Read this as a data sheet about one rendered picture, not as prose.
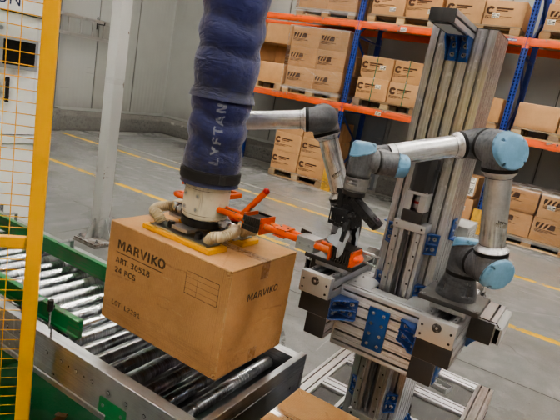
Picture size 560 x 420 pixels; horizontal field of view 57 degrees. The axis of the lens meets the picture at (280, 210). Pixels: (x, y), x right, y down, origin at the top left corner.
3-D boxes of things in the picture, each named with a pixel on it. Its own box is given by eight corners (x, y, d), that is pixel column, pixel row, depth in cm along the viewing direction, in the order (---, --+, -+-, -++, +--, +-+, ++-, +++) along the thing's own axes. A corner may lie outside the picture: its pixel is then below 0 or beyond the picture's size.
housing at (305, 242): (293, 247, 170) (296, 234, 169) (304, 244, 175) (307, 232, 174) (312, 254, 166) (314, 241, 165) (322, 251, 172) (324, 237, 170)
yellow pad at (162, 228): (142, 227, 194) (142, 214, 193) (161, 224, 202) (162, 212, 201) (208, 256, 176) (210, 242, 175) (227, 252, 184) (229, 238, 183)
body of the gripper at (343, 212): (337, 222, 168) (345, 186, 165) (361, 229, 164) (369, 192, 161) (327, 224, 162) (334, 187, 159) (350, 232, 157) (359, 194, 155)
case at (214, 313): (101, 315, 205) (111, 219, 196) (172, 292, 238) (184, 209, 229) (214, 381, 175) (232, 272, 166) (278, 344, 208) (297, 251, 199)
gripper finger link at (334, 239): (324, 252, 162) (335, 226, 163) (340, 258, 159) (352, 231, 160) (320, 251, 160) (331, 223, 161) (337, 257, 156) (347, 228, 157)
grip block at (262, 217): (239, 228, 180) (242, 212, 178) (256, 225, 188) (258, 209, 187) (257, 235, 175) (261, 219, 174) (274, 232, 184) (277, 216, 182)
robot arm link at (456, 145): (482, 122, 185) (355, 139, 175) (502, 125, 175) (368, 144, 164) (482, 153, 188) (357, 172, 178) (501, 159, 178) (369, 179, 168)
